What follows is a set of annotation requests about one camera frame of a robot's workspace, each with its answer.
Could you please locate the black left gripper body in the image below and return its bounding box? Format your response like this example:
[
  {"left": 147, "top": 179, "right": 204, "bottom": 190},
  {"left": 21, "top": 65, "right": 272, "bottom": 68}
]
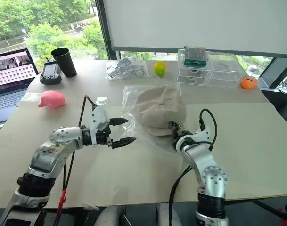
[{"left": 96, "top": 126, "right": 113, "bottom": 147}]

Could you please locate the black handheld controller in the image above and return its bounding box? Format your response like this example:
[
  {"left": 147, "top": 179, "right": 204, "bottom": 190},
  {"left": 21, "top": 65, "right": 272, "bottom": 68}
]
[{"left": 39, "top": 58, "right": 63, "bottom": 85}]

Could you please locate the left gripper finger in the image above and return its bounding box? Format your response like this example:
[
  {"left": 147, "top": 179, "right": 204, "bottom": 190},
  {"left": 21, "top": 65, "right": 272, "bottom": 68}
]
[
  {"left": 109, "top": 137, "right": 137, "bottom": 150},
  {"left": 109, "top": 117, "right": 129, "bottom": 126}
]

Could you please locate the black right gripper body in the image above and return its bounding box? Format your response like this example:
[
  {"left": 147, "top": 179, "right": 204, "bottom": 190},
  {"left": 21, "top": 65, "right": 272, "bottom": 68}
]
[{"left": 171, "top": 128, "right": 193, "bottom": 144}]

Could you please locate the large clear plastic bag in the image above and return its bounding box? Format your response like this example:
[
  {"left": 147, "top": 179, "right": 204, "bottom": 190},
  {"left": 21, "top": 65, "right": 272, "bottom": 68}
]
[{"left": 121, "top": 85, "right": 189, "bottom": 152}]

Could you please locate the black plastic cup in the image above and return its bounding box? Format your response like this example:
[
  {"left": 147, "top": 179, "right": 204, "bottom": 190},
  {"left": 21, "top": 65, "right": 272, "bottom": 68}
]
[{"left": 50, "top": 48, "right": 77, "bottom": 78}]

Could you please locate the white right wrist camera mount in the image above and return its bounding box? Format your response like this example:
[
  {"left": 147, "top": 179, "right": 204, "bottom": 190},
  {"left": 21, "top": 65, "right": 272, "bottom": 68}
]
[{"left": 191, "top": 126, "right": 213, "bottom": 145}]

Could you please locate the clear bag of eyeglasses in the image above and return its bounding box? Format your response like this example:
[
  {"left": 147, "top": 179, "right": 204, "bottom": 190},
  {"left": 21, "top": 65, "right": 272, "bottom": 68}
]
[{"left": 105, "top": 58, "right": 150, "bottom": 80}]

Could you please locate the clear acrylic drawer organizer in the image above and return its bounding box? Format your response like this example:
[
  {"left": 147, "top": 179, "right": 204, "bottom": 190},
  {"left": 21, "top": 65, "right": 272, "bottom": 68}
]
[{"left": 177, "top": 48, "right": 243, "bottom": 89}]

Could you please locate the small clear plastic bag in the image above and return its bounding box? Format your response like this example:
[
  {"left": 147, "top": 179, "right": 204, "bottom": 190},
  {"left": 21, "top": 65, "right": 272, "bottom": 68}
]
[
  {"left": 83, "top": 201, "right": 100, "bottom": 211},
  {"left": 20, "top": 92, "right": 42, "bottom": 102}
]

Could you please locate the beige cap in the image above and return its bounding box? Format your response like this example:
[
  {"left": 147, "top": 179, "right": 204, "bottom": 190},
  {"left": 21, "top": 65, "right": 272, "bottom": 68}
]
[{"left": 135, "top": 85, "right": 188, "bottom": 137}]

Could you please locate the green screwdriver bit box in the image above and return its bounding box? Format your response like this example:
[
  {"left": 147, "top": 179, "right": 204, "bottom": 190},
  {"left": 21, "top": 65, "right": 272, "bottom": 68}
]
[{"left": 183, "top": 45, "right": 207, "bottom": 66}]

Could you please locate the white rounded cover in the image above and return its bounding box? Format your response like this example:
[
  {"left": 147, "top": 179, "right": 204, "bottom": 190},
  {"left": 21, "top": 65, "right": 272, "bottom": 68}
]
[
  {"left": 157, "top": 203, "right": 181, "bottom": 226},
  {"left": 98, "top": 204, "right": 124, "bottom": 226}
]

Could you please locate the red cable clip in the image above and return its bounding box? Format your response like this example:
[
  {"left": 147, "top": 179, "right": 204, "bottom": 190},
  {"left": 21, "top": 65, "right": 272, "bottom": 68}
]
[{"left": 58, "top": 190, "right": 67, "bottom": 209}]

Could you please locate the open grey laptop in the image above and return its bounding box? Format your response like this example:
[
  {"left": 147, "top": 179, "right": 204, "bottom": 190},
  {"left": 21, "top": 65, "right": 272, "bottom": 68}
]
[{"left": 0, "top": 48, "right": 40, "bottom": 125}]

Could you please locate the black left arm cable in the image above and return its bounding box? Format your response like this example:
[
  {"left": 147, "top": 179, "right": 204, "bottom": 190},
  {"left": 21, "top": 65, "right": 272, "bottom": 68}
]
[{"left": 52, "top": 94, "right": 98, "bottom": 226}]

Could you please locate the yellow green toy fruit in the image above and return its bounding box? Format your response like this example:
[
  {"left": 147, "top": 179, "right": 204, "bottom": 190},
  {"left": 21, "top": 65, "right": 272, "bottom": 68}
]
[{"left": 153, "top": 61, "right": 167, "bottom": 78}]

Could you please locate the dark window frame post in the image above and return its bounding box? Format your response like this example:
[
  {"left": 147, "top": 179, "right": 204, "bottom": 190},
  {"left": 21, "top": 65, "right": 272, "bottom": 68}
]
[{"left": 97, "top": 0, "right": 111, "bottom": 61}]

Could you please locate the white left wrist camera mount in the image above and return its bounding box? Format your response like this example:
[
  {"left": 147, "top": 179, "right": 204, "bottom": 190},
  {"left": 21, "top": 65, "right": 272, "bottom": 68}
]
[{"left": 88, "top": 106, "right": 110, "bottom": 146}]

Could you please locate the orange round toy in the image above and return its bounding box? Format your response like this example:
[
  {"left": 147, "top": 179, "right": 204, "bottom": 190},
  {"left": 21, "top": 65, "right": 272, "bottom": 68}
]
[{"left": 240, "top": 75, "right": 259, "bottom": 89}]

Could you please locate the grey tilted monitor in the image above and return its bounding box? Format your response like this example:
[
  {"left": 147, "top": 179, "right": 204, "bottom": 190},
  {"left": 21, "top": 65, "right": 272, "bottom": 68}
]
[{"left": 258, "top": 57, "right": 287, "bottom": 89}]

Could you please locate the pink pig toy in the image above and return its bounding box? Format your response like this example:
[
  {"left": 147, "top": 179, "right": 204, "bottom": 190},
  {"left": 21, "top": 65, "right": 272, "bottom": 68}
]
[{"left": 37, "top": 90, "right": 66, "bottom": 110}]

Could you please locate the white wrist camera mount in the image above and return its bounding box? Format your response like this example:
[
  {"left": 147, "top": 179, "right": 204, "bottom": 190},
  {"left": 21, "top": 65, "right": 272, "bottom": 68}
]
[
  {"left": 191, "top": 126, "right": 213, "bottom": 145},
  {"left": 88, "top": 106, "right": 110, "bottom": 146}
]

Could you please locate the white board with dark frame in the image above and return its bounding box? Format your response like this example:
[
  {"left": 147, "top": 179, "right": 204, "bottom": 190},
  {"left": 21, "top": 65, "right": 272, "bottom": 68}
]
[{"left": 102, "top": 0, "right": 287, "bottom": 59}]

